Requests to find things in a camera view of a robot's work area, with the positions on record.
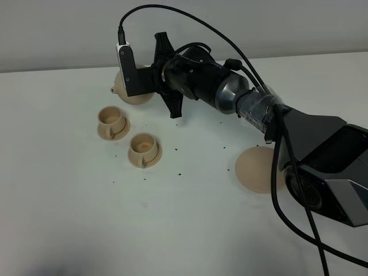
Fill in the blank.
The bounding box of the near beige teacup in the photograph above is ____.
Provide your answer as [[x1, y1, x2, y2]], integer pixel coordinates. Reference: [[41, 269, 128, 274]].
[[128, 133, 158, 168]]

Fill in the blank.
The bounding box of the black camera cable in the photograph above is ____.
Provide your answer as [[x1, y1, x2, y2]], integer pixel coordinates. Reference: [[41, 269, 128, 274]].
[[117, 3, 368, 276]]

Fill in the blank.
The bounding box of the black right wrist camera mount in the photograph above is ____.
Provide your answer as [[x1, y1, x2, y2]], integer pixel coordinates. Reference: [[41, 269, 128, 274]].
[[116, 44, 156, 97]]

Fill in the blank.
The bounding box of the beige cup saucer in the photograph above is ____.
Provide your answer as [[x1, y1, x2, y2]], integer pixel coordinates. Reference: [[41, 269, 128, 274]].
[[97, 117, 131, 141], [128, 144, 162, 168]]

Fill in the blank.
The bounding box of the far beige cup saucer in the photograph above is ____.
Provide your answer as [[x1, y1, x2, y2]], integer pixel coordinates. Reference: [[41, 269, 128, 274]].
[[97, 117, 131, 141]]

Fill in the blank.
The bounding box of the beige teacup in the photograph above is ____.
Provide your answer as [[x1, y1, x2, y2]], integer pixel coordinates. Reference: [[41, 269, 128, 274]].
[[128, 133, 158, 168], [98, 106, 125, 124]]

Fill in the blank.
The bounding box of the far beige teacup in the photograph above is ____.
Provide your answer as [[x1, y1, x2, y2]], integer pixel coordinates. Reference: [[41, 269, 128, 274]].
[[98, 106, 125, 124]]

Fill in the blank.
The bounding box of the large beige teapot saucer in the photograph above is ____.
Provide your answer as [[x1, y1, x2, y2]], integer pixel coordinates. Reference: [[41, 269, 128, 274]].
[[235, 147, 274, 194]]

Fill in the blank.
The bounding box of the near beige cup saucer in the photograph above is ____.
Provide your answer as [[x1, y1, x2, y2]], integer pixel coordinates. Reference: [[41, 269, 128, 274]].
[[128, 144, 162, 168]]

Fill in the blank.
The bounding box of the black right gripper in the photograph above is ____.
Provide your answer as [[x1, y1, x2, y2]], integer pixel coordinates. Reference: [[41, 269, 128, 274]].
[[152, 32, 230, 118]]

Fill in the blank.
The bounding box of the beige ceramic teapot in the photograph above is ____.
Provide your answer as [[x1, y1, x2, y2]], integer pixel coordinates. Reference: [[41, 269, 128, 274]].
[[110, 69, 155, 105]]

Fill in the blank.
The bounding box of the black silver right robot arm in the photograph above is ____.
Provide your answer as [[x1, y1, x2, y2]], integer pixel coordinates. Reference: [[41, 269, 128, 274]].
[[153, 32, 367, 227]]

